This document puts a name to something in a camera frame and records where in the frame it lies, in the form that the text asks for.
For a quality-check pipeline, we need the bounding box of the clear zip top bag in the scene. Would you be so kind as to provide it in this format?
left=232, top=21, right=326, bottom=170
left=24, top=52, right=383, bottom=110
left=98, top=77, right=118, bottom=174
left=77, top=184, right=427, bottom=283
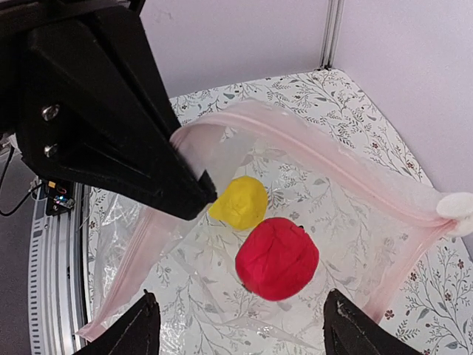
left=78, top=101, right=472, bottom=351

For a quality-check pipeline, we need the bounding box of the red toy fruit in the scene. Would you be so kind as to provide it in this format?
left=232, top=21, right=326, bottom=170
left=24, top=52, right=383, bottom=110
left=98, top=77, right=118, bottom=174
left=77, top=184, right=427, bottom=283
left=235, top=217, right=319, bottom=301

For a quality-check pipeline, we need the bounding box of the yellow toy fruit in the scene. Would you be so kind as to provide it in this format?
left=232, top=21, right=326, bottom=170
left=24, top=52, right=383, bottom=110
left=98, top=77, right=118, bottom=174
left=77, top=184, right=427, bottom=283
left=208, top=176, right=268, bottom=230

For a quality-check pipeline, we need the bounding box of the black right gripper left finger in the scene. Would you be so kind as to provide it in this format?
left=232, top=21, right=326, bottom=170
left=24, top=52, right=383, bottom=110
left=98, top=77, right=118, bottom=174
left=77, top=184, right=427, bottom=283
left=74, top=290, right=161, bottom=355

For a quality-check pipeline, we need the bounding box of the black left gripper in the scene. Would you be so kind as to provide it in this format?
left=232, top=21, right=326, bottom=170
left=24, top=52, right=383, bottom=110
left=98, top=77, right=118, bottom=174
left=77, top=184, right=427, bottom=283
left=1, top=1, right=217, bottom=220

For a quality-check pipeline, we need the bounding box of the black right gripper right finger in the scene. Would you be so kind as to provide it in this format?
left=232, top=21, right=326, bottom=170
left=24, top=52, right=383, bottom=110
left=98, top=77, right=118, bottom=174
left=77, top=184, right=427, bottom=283
left=323, top=289, right=420, bottom=355

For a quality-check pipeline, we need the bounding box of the aluminium frame post right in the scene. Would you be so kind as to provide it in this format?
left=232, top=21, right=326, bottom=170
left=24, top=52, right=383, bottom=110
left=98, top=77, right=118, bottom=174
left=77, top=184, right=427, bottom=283
left=319, top=0, right=345, bottom=70

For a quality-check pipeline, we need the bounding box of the floral patterned table mat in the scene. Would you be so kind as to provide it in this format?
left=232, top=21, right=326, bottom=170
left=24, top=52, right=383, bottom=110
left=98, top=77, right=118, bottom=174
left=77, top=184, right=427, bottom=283
left=79, top=70, right=472, bottom=354

